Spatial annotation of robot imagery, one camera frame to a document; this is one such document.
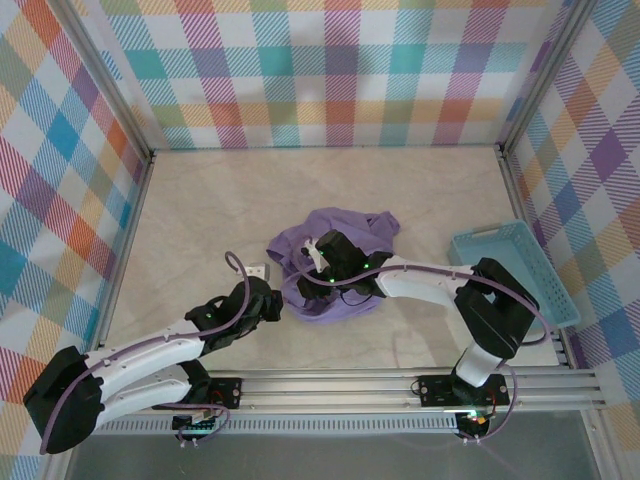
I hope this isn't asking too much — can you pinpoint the purple t-shirt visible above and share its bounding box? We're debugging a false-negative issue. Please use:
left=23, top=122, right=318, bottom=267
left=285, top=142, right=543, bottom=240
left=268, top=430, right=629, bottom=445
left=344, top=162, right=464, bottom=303
left=264, top=207, right=403, bottom=325

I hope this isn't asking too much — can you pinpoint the green circuit board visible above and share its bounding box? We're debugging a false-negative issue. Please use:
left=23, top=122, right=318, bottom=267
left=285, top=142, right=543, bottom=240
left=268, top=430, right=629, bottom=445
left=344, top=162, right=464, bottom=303
left=172, top=413, right=221, bottom=435

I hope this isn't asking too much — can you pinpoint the light blue plastic basket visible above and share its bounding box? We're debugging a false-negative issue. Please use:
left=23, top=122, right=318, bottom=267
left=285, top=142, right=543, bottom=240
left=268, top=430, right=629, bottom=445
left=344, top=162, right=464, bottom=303
left=447, top=220, right=581, bottom=331

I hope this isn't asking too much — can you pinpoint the small circuit board orange connector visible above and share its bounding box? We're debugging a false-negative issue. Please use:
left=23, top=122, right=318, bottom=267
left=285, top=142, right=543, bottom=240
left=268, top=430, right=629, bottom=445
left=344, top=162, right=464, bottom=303
left=458, top=407, right=494, bottom=432

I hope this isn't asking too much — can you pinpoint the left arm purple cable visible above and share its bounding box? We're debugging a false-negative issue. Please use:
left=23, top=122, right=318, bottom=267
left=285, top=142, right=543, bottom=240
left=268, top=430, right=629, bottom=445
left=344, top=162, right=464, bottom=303
left=38, top=251, right=251, bottom=456

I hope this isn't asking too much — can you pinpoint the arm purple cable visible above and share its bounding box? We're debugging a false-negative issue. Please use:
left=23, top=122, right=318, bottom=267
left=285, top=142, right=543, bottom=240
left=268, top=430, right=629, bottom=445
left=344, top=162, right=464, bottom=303
left=38, top=251, right=251, bottom=456
left=282, top=264, right=554, bottom=444

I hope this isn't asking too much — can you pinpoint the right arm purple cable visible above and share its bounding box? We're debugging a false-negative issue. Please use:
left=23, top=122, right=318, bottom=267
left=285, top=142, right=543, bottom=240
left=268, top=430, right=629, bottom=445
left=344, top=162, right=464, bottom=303
left=282, top=264, right=554, bottom=444

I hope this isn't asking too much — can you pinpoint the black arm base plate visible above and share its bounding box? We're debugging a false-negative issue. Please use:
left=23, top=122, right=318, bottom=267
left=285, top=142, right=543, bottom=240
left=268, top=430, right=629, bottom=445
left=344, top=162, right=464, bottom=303
left=417, top=372, right=511, bottom=409
left=169, top=375, right=244, bottom=411

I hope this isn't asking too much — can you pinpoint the aluminium table side rail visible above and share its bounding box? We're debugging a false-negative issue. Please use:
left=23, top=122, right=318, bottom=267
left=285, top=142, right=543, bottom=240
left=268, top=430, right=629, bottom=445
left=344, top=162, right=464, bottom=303
left=497, top=144, right=575, bottom=370
left=84, top=149, right=157, bottom=376

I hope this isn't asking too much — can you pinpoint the aluminium wall base strip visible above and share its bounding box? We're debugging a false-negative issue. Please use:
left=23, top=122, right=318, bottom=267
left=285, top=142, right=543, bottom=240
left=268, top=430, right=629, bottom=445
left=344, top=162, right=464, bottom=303
left=149, top=144, right=504, bottom=152

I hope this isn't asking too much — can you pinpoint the grey slotted cable duct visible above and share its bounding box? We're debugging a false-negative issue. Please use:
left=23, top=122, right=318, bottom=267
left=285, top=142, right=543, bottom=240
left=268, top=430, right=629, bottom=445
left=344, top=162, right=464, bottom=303
left=99, top=418, right=461, bottom=435

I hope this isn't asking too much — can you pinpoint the aluminium frame leg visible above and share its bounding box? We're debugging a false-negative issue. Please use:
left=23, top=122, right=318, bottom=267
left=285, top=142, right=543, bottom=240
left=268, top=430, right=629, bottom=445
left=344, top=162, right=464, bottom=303
left=39, top=439, right=81, bottom=480
left=579, top=409, right=621, bottom=480

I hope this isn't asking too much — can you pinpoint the slanted aluminium frame post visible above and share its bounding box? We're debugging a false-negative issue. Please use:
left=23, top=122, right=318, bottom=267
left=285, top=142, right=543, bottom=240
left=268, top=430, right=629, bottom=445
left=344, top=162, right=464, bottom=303
left=497, top=0, right=601, bottom=156
left=47, top=0, right=156, bottom=166

